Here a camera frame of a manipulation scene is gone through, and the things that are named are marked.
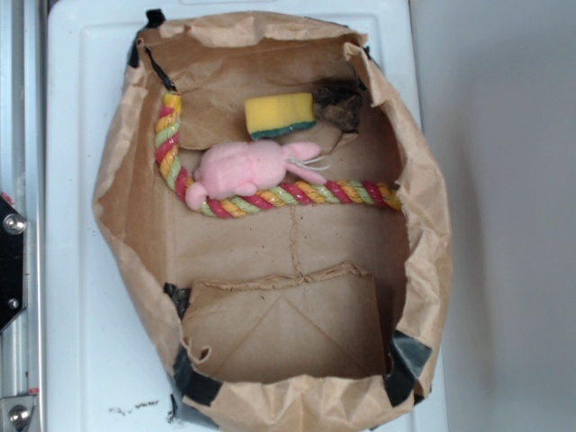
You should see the dark brown rock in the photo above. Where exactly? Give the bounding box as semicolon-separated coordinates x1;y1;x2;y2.
312;85;363;132

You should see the pink plush bunny toy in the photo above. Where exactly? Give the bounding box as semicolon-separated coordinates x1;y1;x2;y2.
184;139;327;211

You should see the brown paper bag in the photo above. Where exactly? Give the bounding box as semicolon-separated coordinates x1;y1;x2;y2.
94;10;453;431

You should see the yellow green sponge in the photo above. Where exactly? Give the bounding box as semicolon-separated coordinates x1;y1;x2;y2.
244;93;316;140

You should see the white plastic tray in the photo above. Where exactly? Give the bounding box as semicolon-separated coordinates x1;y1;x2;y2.
43;0;451;432

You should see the multicolour twisted rope toy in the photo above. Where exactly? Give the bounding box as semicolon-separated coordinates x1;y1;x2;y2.
154;91;401;219

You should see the black metal bracket plate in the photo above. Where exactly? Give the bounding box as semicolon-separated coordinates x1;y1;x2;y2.
0;192;27;332

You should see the aluminium frame rail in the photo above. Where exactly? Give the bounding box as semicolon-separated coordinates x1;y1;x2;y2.
1;1;48;431

